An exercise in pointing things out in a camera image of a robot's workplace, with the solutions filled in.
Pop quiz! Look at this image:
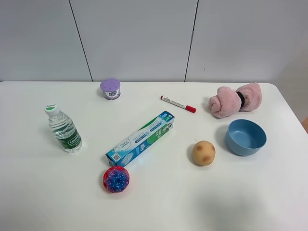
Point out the blue toothpaste box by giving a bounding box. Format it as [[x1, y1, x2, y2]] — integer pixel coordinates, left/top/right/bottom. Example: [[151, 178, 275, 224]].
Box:
[[106, 111, 175, 167]]

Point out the black hair band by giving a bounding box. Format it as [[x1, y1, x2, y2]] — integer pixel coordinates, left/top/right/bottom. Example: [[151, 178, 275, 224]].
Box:
[[236, 91, 245, 108]]

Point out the clear water bottle green label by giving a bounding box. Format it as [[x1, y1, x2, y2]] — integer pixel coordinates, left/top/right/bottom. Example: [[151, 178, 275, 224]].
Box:
[[44, 104, 82, 153]]

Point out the brown potato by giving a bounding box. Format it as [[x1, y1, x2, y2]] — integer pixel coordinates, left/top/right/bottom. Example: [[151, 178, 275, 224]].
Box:
[[192, 141, 216, 166]]

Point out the rainbow spiky ball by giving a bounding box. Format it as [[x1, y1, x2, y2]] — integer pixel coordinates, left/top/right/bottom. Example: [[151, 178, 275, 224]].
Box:
[[103, 166, 130, 193]]

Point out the purple air freshener jar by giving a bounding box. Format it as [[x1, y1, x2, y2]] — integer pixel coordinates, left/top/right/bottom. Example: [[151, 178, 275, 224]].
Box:
[[100, 78, 121, 100]]

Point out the blue plastic bowl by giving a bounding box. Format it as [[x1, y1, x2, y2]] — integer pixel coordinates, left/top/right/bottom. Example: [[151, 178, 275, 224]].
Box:
[[225, 119, 267, 156]]

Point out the red cap white marker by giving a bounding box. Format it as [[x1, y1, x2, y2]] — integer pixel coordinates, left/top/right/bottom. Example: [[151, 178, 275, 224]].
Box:
[[160, 95, 197, 113]]

